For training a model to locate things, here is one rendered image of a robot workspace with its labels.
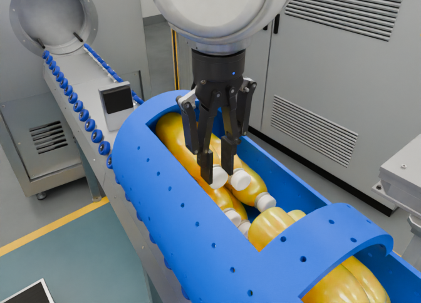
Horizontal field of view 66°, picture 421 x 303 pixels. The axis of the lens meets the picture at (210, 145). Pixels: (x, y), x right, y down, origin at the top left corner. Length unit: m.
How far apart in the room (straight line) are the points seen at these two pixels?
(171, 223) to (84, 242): 1.57
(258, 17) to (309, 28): 1.88
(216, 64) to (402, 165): 0.54
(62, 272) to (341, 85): 1.84
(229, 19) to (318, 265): 0.29
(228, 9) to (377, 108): 1.81
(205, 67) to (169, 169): 0.19
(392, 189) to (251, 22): 0.68
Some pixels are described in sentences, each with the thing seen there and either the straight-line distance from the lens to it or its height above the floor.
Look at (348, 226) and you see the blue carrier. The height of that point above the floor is 1.23.
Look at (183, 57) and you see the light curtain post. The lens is 1.32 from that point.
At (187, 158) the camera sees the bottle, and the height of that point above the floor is 1.17.
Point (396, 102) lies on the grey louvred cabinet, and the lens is 1.93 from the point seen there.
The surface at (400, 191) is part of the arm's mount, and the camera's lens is 0.84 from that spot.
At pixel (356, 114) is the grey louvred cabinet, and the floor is 0.58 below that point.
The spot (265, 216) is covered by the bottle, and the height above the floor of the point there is 1.19.
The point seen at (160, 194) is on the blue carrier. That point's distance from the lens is 0.54.
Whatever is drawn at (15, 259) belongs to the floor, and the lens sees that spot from 2.15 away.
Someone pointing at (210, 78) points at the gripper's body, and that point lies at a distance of 0.45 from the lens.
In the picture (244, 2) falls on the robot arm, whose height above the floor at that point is 1.50.
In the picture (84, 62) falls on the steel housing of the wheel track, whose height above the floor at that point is 0.93.
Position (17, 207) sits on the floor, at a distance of 2.44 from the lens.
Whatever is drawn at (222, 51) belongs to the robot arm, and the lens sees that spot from 0.42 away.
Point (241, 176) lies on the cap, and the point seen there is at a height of 1.13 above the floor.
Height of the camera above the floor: 1.55
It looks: 36 degrees down
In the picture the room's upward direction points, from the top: straight up
